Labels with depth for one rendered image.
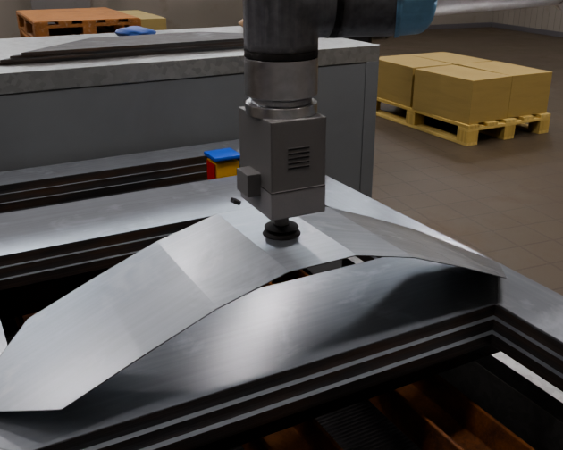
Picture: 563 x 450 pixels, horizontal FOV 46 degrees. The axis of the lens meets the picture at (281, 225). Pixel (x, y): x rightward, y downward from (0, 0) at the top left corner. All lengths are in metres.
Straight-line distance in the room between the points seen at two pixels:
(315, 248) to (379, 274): 0.23
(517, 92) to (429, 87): 0.63
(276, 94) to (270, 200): 0.11
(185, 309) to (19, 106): 0.87
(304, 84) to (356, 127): 1.12
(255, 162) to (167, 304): 0.17
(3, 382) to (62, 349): 0.06
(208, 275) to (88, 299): 0.14
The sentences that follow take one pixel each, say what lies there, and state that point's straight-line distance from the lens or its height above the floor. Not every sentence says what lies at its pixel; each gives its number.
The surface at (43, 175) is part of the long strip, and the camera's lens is 1.39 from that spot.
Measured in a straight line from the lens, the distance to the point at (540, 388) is 1.07.
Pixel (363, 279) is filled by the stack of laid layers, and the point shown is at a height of 0.86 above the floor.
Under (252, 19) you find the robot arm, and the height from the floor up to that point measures 1.21.
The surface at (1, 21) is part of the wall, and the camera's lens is 10.43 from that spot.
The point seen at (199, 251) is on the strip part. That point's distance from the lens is 0.74.
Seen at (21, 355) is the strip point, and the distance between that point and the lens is 0.74.
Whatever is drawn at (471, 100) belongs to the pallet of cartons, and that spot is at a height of 0.32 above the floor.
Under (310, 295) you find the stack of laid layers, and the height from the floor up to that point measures 0.86.
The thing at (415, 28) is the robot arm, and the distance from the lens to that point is 0.72.
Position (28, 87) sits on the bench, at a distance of 1.45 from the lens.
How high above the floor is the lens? 1.27
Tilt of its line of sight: 22 degrees down
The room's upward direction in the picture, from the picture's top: straight up
